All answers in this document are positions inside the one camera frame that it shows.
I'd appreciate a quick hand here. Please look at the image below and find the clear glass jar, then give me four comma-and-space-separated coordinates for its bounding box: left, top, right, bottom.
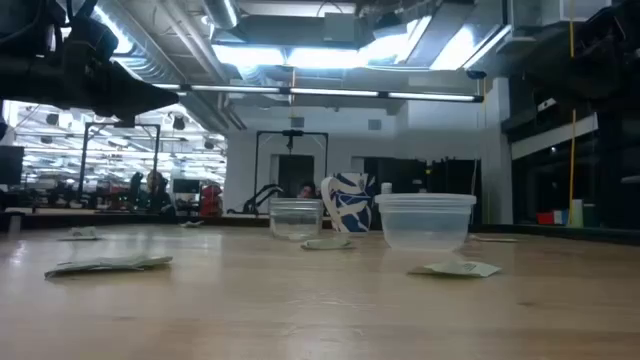
268, 197, 325, 242

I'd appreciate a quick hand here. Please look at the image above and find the red equipment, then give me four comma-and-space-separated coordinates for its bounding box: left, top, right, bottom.
199, 183, 224, 217

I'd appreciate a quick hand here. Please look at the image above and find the dark computer monitor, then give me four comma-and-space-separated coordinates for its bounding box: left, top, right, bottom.
172, 178, 201, 195
0, 145, 25, 186

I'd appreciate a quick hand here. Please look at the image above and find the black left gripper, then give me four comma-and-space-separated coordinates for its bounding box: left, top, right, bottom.
52, 49, 180, 120

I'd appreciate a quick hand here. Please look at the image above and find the white blue patterned mug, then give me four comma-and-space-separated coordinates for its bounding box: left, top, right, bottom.
320, 172, 376, 234

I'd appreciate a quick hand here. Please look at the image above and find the clear plastic container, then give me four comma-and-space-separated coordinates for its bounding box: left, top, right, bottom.
374, 192, 478, 253

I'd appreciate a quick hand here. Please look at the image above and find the long LED light bar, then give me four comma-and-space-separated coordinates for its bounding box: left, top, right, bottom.
152, 82, 485, 104

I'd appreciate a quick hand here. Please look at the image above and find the black station frame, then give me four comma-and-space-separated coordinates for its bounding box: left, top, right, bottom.
77, 121, 162, 201
253, 129, 330, 214

